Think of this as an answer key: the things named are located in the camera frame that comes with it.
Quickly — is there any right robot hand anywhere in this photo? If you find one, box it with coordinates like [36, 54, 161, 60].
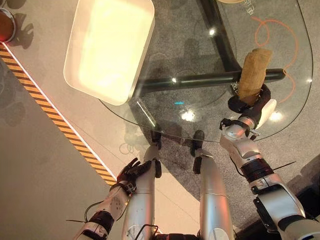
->
[227, 84, 278, 131]

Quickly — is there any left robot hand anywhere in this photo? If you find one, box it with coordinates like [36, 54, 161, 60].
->
[115, 157, 152, 195]

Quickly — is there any tan cloth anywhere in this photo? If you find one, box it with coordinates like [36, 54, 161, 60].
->
[236, 47, 274, 106]

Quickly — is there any white rectangular plastic basket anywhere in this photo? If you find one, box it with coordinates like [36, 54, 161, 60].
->
[62, 0, 156, 107]

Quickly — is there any left silver robot leg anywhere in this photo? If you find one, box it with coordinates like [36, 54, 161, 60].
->
[121, 144, 162, 240]

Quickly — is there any silver robot leg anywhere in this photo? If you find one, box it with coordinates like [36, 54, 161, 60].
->
[192, 148, 236, 240]
[121, 144, 162, 240]

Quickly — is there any left dark robot foot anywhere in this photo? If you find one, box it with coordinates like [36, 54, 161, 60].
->
[150, 130, 163, 151]

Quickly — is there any dark robot foot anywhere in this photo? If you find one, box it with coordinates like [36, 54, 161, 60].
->
[189, 129, 206, 158]
[150, 130, 163, 151]

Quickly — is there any right dark robot foot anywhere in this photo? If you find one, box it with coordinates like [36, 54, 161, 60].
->
[189, 129, 206, 158]

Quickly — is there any grey carpet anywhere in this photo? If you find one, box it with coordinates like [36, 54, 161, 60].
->
[99, 0, 320, 234]

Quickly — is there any right silver robot leg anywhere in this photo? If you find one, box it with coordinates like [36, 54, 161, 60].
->
[192, 148, 236, 240]

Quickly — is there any yellow black hazard tape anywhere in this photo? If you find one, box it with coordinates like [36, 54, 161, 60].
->
[0, 43, 118, 187]

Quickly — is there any round chrome rimmed stool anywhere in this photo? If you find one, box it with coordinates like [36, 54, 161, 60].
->
[0, 7, 17, 44]

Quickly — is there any orange cable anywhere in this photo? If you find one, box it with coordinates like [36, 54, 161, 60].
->
[250, 15, 300, 104]

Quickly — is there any black metal table frame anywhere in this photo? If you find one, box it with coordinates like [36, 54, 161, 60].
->
[135, 0, 285, 99]

